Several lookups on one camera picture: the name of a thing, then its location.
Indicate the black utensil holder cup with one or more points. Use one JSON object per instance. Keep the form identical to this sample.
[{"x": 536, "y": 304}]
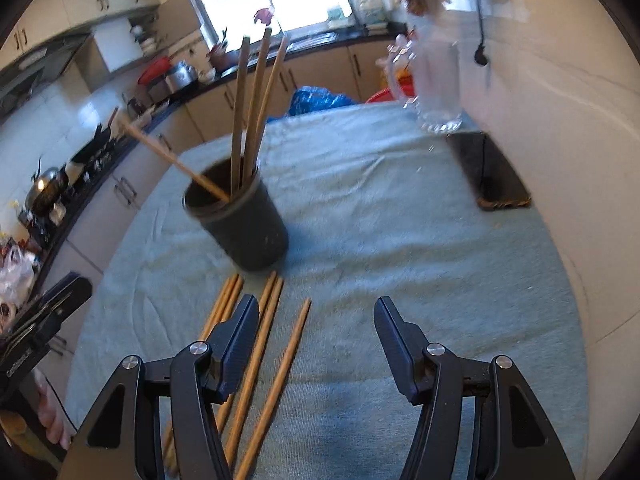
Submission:
[{"x": 249, "y": 229}]

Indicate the blue plastic bag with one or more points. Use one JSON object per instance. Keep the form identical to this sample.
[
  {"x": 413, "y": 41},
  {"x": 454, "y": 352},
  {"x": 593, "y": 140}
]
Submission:
[{"x": 308, "y": 100}]

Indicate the dark utensil crock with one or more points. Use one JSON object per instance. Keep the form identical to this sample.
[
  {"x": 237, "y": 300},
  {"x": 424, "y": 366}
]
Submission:
[{"x": 217, "y": 56}]

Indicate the clear glass beer mug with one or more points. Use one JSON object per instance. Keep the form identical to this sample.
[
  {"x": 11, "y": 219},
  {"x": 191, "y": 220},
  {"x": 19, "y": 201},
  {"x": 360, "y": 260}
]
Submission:
[{"x": 434, "y": 69}]

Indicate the range hood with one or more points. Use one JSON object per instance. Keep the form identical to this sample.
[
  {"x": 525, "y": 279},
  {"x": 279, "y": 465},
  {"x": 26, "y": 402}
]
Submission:
[{"x": 36, "y": 69}]

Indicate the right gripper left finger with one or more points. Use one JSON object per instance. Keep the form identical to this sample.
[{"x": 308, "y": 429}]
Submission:
[{"x": 121, "y": 437}]

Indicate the black smartphone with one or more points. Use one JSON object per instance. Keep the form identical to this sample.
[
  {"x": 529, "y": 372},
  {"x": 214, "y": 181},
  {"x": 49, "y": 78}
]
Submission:
[{"x": 493, "y": 180}]

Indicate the grey-green table cloth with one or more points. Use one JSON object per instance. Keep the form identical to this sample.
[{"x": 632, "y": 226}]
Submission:
[{"x": 374, "y": 206}]

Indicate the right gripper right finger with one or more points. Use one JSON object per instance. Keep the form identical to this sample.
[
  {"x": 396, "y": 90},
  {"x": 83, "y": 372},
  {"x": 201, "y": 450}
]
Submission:
[{"x": 484, "y": 412}]

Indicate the silver rice cooker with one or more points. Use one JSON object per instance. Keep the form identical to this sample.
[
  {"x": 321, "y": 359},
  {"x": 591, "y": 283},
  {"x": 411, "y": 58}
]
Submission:
[{"x": 180, "y": 76}]

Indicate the dark wooden chopstick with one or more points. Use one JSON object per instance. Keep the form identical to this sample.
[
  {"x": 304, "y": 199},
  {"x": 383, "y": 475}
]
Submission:
[{"x": 237, "y": 127}]

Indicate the red plastic basket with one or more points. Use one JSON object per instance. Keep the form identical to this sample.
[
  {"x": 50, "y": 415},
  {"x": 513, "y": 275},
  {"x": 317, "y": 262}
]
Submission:
[{"x": 385, "y": 95}]

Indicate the person's left hand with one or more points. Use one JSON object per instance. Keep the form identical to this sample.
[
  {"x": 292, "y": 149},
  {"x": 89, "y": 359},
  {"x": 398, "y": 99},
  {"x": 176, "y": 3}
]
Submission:
[{"x": 51, "y": 415}]

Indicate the steel lidded wok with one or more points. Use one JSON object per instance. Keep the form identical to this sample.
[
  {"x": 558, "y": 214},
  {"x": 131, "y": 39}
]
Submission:
[{"x": 47, "y": 188}]

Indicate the red colander bowl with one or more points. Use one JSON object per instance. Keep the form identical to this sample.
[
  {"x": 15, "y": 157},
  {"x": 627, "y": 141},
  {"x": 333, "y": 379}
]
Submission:
[{"x": 158, "y": 68}]

